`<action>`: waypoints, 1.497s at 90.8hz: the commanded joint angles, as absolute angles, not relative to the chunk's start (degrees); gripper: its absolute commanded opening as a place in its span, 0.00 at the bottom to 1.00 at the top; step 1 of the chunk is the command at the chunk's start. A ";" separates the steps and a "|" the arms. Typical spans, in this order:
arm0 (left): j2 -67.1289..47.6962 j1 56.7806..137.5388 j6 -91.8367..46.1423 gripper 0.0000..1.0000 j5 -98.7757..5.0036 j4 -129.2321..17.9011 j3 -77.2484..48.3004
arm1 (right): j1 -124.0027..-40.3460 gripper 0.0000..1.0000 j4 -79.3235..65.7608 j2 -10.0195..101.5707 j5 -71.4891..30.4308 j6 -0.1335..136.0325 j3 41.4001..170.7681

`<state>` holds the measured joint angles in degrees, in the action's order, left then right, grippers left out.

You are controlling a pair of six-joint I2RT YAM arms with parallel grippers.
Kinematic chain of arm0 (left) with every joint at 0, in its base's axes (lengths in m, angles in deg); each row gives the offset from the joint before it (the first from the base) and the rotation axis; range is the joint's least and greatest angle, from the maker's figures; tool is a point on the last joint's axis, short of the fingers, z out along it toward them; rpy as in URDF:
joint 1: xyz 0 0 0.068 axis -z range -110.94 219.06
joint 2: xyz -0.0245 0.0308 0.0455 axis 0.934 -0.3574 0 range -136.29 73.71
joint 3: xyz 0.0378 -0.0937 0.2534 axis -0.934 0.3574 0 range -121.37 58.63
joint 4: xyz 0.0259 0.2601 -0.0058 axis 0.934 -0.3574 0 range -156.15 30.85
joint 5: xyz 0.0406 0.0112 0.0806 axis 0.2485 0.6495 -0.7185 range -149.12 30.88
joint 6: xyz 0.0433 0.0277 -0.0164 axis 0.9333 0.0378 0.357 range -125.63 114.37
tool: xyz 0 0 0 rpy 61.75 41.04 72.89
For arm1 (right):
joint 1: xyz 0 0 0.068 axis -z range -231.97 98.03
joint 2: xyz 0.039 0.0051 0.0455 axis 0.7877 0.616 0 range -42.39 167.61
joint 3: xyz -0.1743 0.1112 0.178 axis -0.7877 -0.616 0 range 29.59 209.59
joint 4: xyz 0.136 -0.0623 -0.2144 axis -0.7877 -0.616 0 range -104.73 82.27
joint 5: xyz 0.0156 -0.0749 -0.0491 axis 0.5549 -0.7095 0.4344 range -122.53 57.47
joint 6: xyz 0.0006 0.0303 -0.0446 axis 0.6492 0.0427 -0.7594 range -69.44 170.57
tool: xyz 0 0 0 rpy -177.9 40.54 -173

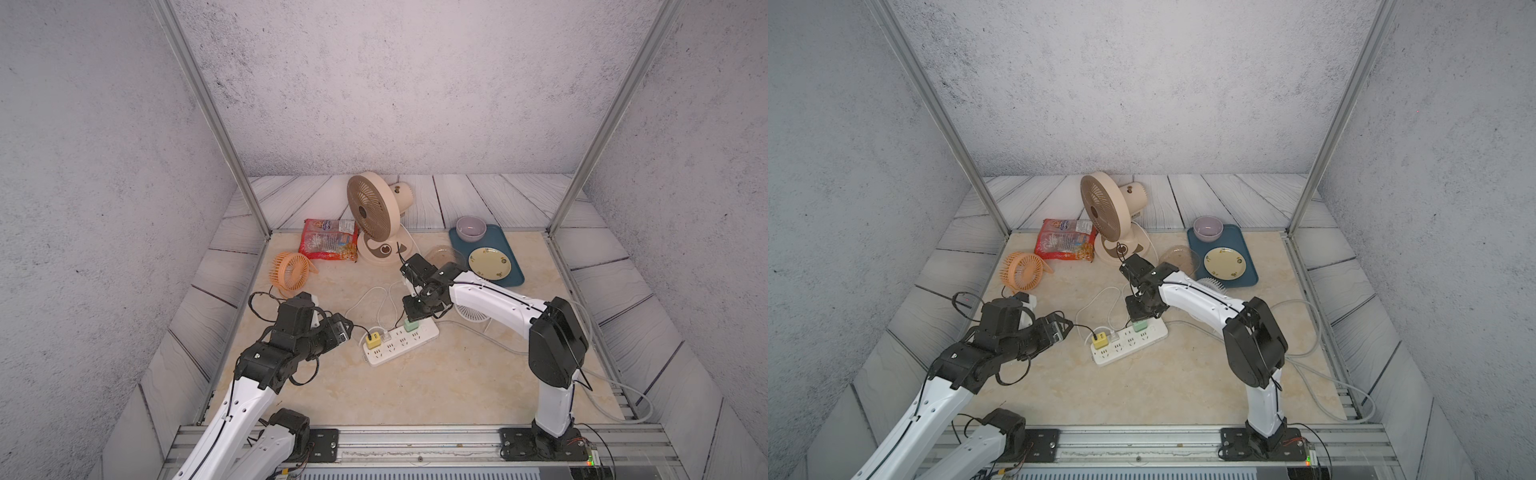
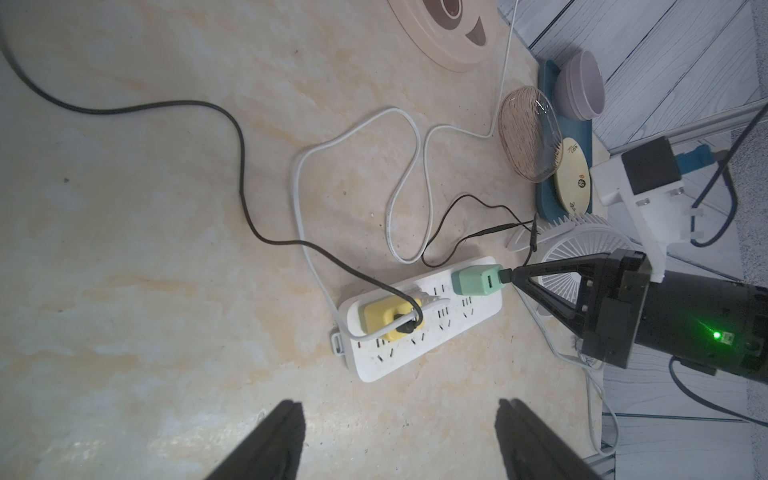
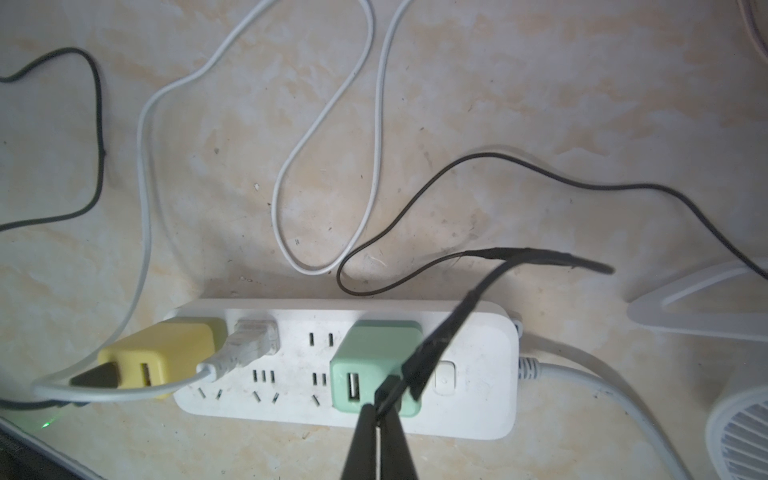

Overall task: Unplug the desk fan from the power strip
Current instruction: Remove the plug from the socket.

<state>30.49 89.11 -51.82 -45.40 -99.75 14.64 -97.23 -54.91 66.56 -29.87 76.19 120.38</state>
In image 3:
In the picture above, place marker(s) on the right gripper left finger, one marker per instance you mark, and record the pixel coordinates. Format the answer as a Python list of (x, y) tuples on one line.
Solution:
[(361, 461)]

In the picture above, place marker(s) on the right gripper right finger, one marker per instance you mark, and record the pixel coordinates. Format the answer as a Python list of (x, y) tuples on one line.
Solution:
[(396, 462)]

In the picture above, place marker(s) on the white power strip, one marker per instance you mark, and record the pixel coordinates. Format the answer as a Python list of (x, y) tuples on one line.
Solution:
[(334, 354)]

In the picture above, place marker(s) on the green USB charger plug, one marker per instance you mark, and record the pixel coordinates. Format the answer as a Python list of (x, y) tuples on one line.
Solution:
[(371, 351)]

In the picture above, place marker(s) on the white desk fan plug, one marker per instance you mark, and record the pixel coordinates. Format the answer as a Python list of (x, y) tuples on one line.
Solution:
[(250, 341)]

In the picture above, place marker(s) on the yellow USB charger plug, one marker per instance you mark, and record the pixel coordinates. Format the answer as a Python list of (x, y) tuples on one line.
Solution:
[(154, 362)]

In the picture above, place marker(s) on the white small USB fan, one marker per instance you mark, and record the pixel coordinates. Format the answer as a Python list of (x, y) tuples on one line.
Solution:
[(718, 315)]

